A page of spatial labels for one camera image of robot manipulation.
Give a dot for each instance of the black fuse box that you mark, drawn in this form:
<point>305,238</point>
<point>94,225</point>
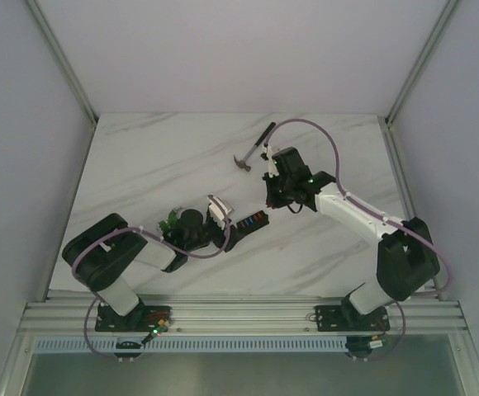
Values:
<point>255,226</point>

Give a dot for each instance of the left aluminium frame post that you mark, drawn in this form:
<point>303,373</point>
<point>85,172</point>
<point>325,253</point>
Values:
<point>62,61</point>

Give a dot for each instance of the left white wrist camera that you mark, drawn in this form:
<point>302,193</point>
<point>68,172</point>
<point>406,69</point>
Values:
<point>219,210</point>

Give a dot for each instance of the aluminium rail base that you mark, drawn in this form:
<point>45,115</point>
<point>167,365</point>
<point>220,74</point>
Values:
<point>64,314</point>

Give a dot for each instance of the right aluminium frame post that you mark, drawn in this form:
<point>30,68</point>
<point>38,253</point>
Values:
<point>430,46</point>

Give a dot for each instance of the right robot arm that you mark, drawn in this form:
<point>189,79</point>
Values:
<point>405,261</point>

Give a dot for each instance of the white slotted cable duct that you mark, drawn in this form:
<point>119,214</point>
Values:
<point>105,345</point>

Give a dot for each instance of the green plastic tap fitting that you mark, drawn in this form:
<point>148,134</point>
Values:
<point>166,225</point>

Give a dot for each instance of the claw hammer black handle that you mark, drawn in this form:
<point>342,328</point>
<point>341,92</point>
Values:
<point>243,162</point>

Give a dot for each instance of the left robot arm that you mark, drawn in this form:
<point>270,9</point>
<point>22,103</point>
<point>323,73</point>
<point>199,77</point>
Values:
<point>100,255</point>

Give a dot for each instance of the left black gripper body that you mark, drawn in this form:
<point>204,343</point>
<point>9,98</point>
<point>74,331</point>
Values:
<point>231,234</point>

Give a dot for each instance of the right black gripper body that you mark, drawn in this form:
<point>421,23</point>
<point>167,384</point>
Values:
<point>278,192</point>

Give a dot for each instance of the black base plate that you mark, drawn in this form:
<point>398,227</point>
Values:
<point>336,318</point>
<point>143,318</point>

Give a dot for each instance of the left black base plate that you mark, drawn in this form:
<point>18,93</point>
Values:
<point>143,318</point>

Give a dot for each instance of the aluminium frame post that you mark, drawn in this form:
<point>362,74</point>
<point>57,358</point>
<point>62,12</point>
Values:
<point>430,46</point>
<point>62,61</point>

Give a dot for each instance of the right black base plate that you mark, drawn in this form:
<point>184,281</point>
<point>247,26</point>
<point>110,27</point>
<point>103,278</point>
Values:
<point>336,318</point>

